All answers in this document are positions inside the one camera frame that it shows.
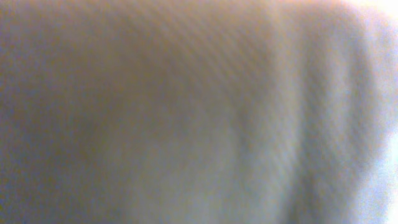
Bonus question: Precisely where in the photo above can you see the beige khaki shorts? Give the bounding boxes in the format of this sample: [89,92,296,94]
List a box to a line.
[1,0,397,224]

